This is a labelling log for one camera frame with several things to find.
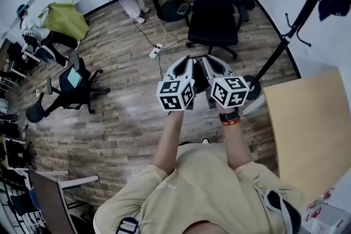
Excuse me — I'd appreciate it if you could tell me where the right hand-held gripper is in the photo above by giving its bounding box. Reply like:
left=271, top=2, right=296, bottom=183
left=201, top=54, right=251, bottom=111

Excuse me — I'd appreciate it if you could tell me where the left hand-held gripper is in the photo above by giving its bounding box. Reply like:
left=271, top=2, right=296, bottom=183
left=156, top=55, right=196, bottom=112

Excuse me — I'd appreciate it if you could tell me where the black umbrella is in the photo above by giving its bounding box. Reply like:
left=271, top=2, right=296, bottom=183
left=193, top=59, right=210, bottom=94

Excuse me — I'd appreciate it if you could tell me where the black coat rack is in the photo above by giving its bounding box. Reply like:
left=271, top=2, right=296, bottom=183
left=243, top=0, right=351, bottom=100

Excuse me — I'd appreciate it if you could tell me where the person's left forearm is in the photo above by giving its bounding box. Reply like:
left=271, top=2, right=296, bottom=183
left=151, top=110, right=185, bottom=174

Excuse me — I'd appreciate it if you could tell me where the person's right forearm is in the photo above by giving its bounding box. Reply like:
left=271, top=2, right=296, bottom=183
left=218, top=106, right=255, bottom=171

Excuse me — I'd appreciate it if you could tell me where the white power strip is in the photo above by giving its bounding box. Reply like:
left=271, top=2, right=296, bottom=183
left=148, top=43, right=165, bottom=59

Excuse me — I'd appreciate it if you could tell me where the black mesh office chair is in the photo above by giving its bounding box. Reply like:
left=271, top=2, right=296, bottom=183
left=184, top=0, right=244, bottom=60

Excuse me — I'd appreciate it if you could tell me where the black phone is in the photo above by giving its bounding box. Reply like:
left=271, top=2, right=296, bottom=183
left=176, top=3, right=190, bottom=15

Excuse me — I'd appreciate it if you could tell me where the black wrist watch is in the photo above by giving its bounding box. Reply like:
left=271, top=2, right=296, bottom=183
left=219, top=109, right=241, bottom=123

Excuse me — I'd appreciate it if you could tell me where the red wrist band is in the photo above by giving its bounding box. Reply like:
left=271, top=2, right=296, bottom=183
left=221, top=118, right=242, bottom=127

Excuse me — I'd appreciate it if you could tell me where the black swivel chair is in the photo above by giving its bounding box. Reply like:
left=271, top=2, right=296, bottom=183
left=25, top=55, right=111, bottom=123

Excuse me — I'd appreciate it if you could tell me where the light wooden table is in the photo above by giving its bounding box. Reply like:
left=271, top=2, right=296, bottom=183
left=262, top=68, right=351, bottom=205

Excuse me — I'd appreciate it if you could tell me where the green cloth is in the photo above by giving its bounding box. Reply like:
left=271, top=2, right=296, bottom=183
left=43, top=1, right=90, bottom=42

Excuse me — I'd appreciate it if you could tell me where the beige t-shirt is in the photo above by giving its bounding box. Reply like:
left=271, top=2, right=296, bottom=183
left=93, top=142, right=307, bottom=234

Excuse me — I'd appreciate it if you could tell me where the white desk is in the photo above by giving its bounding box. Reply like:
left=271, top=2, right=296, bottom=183
left=0, top=38, right=39, bottom=79

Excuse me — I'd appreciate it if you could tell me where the black shoe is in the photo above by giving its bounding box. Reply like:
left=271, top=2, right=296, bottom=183
left=0, top=113, right=19, bottom=124

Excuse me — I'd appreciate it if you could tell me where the brown desk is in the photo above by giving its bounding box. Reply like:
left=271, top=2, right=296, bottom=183
left=28, top=170, right=99, bottom=234

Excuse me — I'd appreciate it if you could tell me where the white box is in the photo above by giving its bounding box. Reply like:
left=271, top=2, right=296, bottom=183
left=303, top=199, right=351, bottom=234

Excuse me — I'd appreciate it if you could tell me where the white cable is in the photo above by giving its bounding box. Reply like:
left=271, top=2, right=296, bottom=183
left=155, top=0, right=177, bottom=46

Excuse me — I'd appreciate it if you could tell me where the black cable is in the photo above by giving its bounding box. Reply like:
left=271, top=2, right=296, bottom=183
left=133, top=21, right=157, bottom=49

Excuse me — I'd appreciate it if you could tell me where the grey shoulder strap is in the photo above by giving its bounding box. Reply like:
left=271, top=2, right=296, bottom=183
left=252, top=174, right=303, bottom=234

